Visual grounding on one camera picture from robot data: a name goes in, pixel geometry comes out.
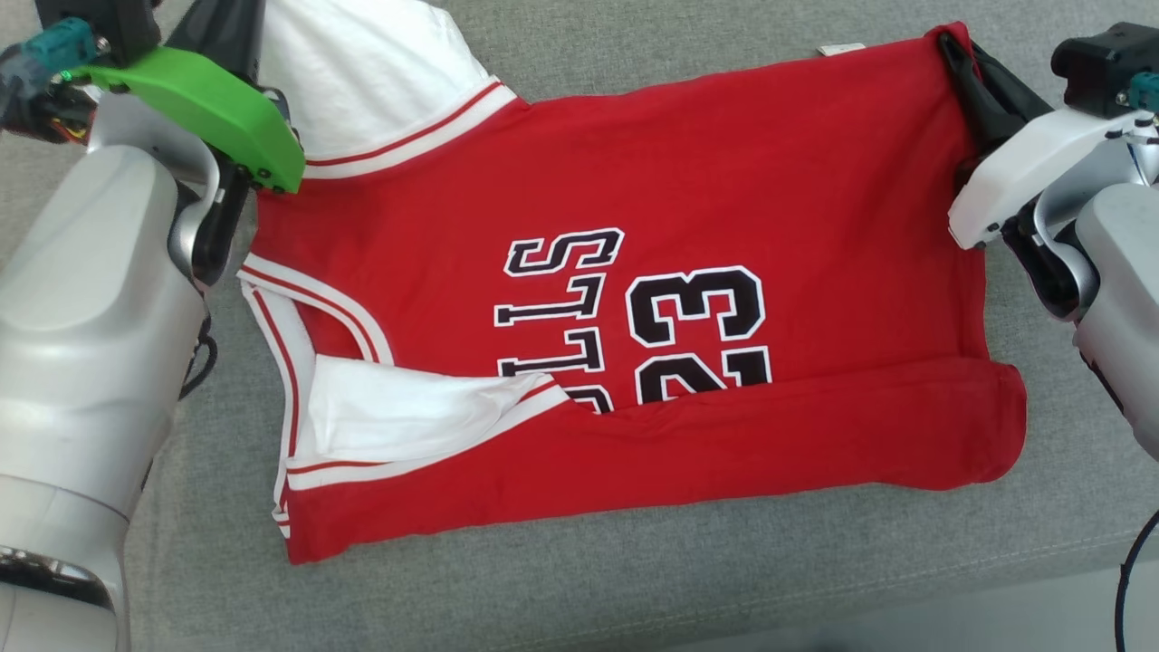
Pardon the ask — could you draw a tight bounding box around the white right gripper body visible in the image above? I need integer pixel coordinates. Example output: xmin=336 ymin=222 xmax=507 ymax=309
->
xmin=947 ymin=109 xmax=1146 ymax=252

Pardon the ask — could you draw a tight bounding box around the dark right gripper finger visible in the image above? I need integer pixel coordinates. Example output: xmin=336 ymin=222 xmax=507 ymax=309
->
xmin=939 ymin=34 xmax=1007 ymax=151
xmin=973 ymin=45 xmax=1057 ymax=129

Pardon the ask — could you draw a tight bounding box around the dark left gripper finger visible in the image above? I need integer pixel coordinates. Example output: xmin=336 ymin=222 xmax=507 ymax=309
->
xmin=168 ymin=0 xmax=227 ymax=73
xmin=226 ymin=0 xmax=265 ymax=87

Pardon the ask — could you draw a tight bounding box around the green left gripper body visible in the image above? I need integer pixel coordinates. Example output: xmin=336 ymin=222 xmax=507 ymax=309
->
xmin=75 ymin=43 xmax=307 ymax=196

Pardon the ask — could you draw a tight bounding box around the red Bulls 23 jersey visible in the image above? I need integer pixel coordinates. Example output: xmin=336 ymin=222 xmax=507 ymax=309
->
xmin=237 ymin=0 xmax=1029 ymax=564

